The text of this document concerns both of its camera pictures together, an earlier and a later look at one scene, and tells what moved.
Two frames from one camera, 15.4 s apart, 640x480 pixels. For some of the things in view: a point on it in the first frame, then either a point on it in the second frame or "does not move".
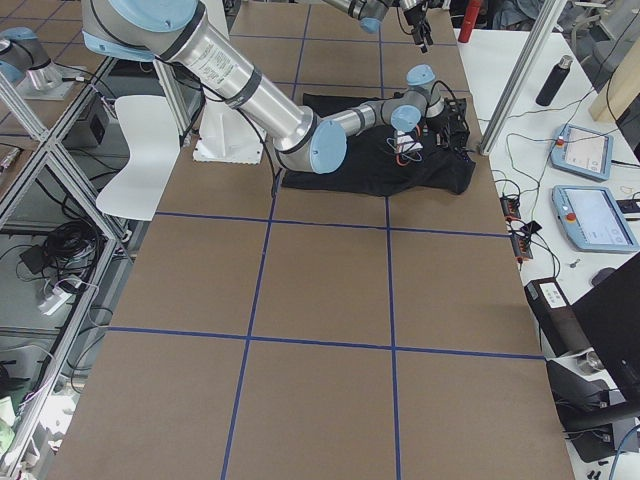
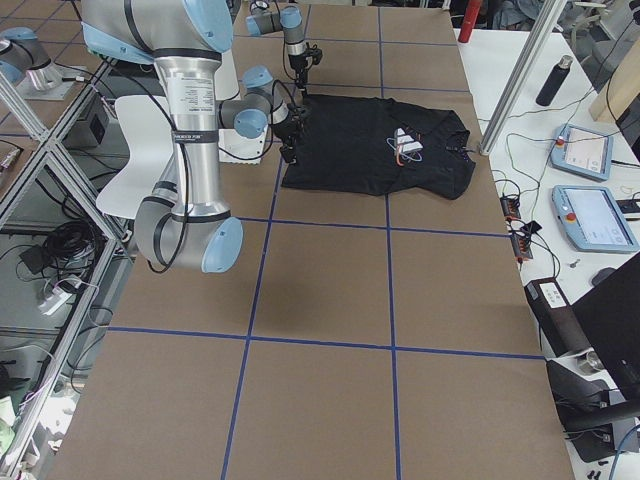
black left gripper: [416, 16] -> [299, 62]
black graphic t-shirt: [385, 161] does not move
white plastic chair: [150, 126] does not move
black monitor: [610, 317] does not move
